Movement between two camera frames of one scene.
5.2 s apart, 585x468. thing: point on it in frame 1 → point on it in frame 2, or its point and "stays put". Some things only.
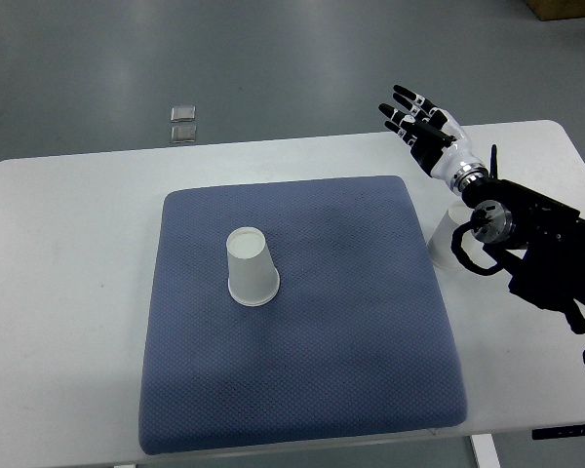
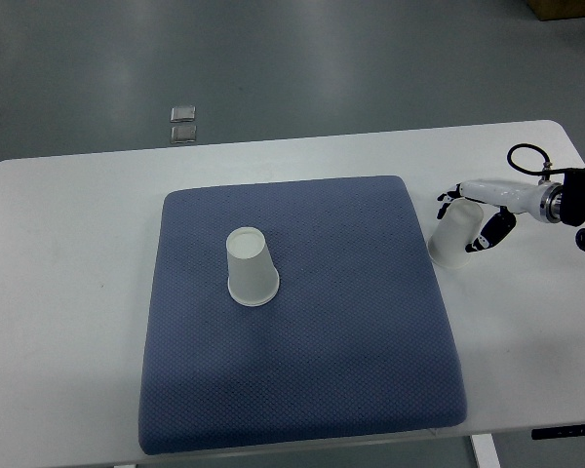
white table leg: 486,450 stays put
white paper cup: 440,247 stays put
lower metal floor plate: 183,134 stays put
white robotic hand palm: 455,158 → 542,200
